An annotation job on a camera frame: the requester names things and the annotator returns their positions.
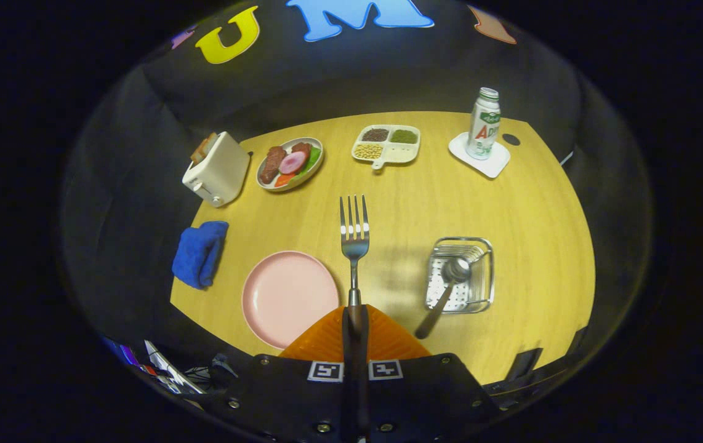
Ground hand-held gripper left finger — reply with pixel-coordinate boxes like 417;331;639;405
204;305;357;442

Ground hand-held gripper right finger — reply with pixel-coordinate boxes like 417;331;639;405
355;305;501;442

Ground metal spoon dark handle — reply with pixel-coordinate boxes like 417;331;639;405
414;257;472;340

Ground metal fork wooden handle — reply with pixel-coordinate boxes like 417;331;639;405
339;195;371;338

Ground pink round plate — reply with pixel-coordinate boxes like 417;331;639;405
241;250;340;350

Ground metal perforated basket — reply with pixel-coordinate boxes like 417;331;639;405
425;237;495;314

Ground blue folded cloth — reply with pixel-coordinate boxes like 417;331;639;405
171;221;230;290

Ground grey food plate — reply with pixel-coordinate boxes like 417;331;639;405
256;137;325;193

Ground brown toy sausage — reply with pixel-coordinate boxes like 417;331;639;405
260;146;288;184

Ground pink toy ham slice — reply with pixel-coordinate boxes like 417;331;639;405
278;151;308;175

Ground cream toaster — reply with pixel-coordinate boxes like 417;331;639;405
182;131;251;208

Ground green toy lettuce leaf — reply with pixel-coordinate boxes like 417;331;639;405
299;146;323;176

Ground white square coaster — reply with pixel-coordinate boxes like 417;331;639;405
448;132;511;179

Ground cream divided tray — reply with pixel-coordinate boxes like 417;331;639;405
351;124;421;170

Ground brown toast slices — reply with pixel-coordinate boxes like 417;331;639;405
191;132;220;165

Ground black backdrop cloth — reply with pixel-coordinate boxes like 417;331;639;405
59;0;654;394

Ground white drink bottle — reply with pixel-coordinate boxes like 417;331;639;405
466;87;501;161

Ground black table bracket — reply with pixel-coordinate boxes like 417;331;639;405
504;348;544;383

